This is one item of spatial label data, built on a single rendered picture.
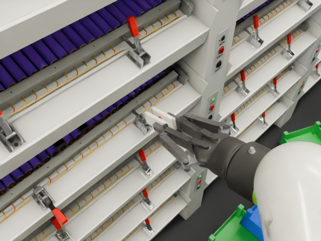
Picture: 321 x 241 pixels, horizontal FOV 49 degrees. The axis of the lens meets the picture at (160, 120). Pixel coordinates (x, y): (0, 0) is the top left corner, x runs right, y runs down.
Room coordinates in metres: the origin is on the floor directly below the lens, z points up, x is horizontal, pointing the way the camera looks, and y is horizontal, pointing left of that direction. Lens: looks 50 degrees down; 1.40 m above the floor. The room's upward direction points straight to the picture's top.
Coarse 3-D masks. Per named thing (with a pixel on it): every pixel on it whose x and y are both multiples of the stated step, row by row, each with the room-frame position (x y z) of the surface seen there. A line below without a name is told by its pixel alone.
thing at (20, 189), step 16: (160, 80) 0.63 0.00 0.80; (144, 96) 0.58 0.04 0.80; (128, 112) 0.53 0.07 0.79; (96, 128) 0.48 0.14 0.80; (80, 144) 0.44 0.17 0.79; (64, 160) 0.40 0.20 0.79; (80, 160) 0.41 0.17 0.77; (32, 176) 0.36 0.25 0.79; (48, 176) 0.37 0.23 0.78; (16, 192) 0.33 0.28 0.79; (0, 208) 0.30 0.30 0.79
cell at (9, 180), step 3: (9, 174) 0.37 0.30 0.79; (3, 177) 0.36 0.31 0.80; (6, 177) 0.36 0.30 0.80; (9, 177) 0.36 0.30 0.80; (3, 180) 0.35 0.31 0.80; (6, 180) 0.35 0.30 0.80; (9, 180) 0.35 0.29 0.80; (12, 180) 0.35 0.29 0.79; (3, 183) 0.35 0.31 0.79; (6, 183) 0.35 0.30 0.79; (9, 183) 0.34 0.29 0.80; (6, 186) 0.34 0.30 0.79
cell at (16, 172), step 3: (18, 168) 0.38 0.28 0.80; (12, 171) 0.37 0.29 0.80; (15, 171) 0.37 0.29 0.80; (18, 171) 0.37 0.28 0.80; (12, 174) 0.36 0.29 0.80; (15, 174) 0.36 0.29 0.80; (18, 174) 0.36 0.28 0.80; (21, 174) 0.37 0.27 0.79; (15, 177) 0.36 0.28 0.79; (18, 177) 0.36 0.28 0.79
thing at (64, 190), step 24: (168, 72) 0.68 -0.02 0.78; (192, 72) 0.65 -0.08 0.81; (168, 96) 0.61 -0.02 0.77; (192, 96) 0.61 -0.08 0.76; (120, 144) 0.46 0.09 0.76; (144, 144) 0.50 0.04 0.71; (72, 168) 0.40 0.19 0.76; (96, 168) 0.40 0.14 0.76; (48, 192) 0.34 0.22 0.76; (72, 192) 0.35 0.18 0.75; (24, 216) 0.29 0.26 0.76; (48, 216) 0.31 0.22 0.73; (0, 240) 0.25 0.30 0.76
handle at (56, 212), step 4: (44, 200) 0.32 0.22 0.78; (48, 200) 0.32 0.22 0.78; (48, 204) 0.31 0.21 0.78; (52, 204) 0.31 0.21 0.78; (52, 208) 0.30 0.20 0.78; (56, 208) 0.30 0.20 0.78; (52, 212) 0.29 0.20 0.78; (56, 212) 0.29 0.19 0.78; (60, 212) 0.29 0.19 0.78; (56, 216) 0.28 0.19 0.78; (60, 216) 0.28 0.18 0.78; (64, 216) 0.28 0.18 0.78; (60, 220) 0.27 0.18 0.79; (64, 220) 0.27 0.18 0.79
